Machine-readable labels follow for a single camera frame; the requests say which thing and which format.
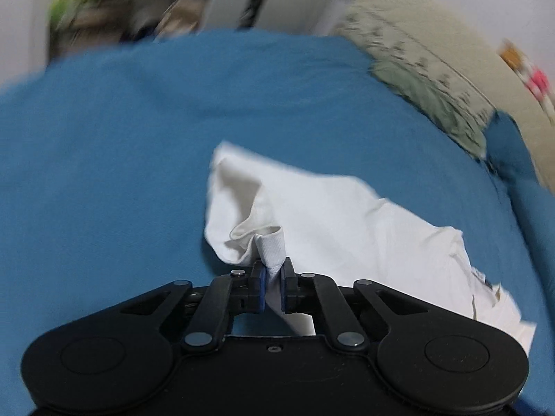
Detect green pillow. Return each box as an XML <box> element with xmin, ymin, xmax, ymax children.
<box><xmin>370</xmin><ymin>59</ymin><xmax>486</xmax><ymax>160</ymax></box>

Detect white Belle print t-shirt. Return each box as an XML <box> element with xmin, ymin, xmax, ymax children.
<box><xmin>204</xmin><ymin>143</ymin><xmax>536</xmax><ymax>349</ymax></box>

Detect blue bed sheet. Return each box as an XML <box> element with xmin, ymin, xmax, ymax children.
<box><xmin>1</xmin><ymin>30</ymin><xmax>554</xmax><ymax>415</ymax></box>

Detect cream embroidered pillow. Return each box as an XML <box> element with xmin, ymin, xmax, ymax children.
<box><xmin>334</xmin><ymin>0</ymin><xmax>554</xmax><ymax>189</ymax></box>

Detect blue pillow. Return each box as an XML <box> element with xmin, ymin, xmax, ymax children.
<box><xmin>485</xmin><ymin>112</ymin><xmax>554</xmax><ymax>286</ymax></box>

